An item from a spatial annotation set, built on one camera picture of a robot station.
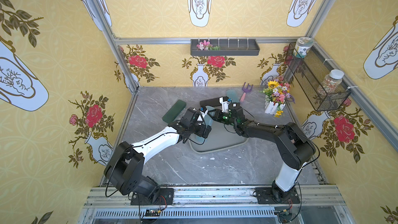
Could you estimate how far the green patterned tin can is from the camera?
86cm

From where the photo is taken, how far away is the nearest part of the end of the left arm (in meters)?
0.62

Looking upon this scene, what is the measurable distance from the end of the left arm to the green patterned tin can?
66 cm
